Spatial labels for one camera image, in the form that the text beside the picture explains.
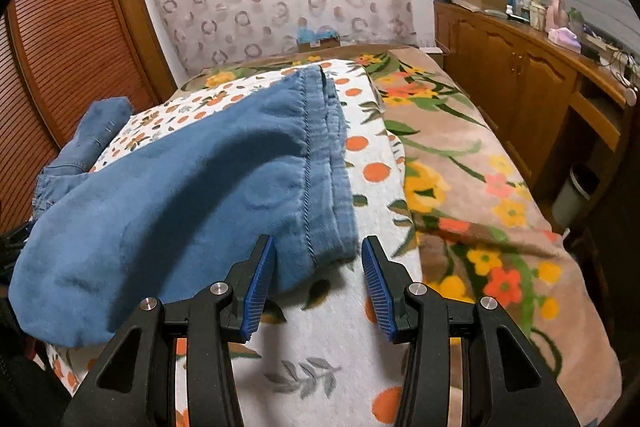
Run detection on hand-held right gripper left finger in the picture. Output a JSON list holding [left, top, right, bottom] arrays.
[[60, 234, 278, 427]]

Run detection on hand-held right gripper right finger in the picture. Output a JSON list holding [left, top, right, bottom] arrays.
[[361, 234, 581, 427]]

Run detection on blue denim pants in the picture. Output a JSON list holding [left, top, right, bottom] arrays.
[[9, 66, 358, 350]]

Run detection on white orange print blanket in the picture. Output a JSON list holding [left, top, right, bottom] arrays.
[[45, 59, 426, 427]]

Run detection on beige floral blanket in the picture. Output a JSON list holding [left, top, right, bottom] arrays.
[[182, 47, 623, 427]]

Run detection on white trash bin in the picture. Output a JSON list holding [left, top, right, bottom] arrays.
[[551, 164, 599, 228]]

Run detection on wooden louvered wardrobe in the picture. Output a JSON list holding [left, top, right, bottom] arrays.
[[0, 0, 176, 228]]

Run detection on cardboard box with blue cloth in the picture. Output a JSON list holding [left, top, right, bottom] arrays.
[[296, 26, 342, 54]]

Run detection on wooden sideboard cabinet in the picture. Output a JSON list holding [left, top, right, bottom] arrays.
[[432, 1, 640, 208]]

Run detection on pink cloth bundle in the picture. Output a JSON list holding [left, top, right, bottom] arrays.
[[547, 27, 581, 52]]

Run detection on black cable tangle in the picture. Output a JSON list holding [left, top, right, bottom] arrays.
[[597, 47, 640, 88]]

